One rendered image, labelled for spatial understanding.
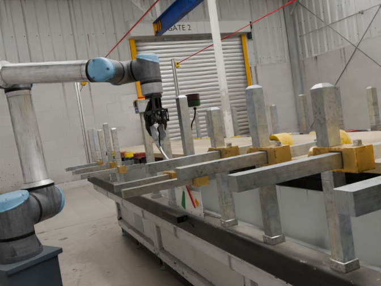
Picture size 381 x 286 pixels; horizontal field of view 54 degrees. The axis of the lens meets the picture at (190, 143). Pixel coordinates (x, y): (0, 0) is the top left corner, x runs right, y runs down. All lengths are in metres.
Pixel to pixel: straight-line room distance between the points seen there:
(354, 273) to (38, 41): 8.87
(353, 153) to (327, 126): 0.09
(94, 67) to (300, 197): 0.87
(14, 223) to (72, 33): 7.97
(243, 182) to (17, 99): 1.40
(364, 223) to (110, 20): 8.98
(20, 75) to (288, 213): 1.18
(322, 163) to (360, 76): 9.51
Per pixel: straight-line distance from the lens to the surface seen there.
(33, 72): 1.65
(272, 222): 1.07
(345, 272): 0.90
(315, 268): 0.94
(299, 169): 0.73
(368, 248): 1.15
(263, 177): 0.68
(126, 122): 9.31
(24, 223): 1.75
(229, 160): 0.93
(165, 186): 1.40
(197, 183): 1.41
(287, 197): 1.34
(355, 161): 0.78
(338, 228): 0.87
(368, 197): 0.48
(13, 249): 1.76
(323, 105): 0.83
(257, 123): 1.02
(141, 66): 1.54
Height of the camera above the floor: 1.06
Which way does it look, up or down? 3 degrees down
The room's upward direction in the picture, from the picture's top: 8 degrees counter-clockwise
